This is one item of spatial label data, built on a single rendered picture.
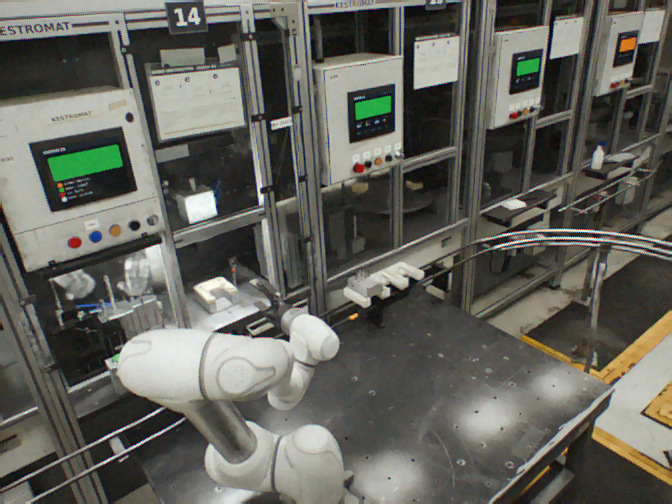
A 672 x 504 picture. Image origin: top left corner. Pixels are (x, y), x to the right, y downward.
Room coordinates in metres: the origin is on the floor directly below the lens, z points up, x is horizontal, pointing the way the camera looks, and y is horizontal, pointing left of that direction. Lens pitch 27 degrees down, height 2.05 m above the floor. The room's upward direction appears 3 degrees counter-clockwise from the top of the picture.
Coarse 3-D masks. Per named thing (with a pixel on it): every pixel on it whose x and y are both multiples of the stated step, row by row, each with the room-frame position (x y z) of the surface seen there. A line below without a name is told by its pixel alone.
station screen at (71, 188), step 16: (80, 144) 1.44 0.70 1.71; (96, 144) 1.46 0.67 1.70; (112, 144) 1.49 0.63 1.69; (48, 160) 1.39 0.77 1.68; (80, 176) 1.43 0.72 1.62; (96, 176) 1.45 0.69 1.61; (112, 176) 1.48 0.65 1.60; (128, 176) 1.50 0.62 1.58; (64, 192) 1.39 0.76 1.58; (80, 192) 1.42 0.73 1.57; (96, 192) 1.44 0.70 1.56
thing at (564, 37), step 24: (504, 0) 2.68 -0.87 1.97; (528, 0) 2.80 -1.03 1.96; (552, 0) 2.93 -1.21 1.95; (576, 0) 3.07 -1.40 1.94; (504, 24) 2.69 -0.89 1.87; (528, 24) 2.81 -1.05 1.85; (552, 24) 2.95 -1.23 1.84; (576, 24) 3.08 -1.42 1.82; (552, 48) 2.95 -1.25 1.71; (576, 48) 3.11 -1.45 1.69; (552, 72) 2.99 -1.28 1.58; (552, 96) 3.01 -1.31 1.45; (528, 120) 2.87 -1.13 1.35; (576, 120) 3.20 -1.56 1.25; (504, 144) 2.75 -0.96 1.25; (552, 144) 3.36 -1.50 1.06; (504, 168) 2.76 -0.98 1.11; (504, 192) 2.78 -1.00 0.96
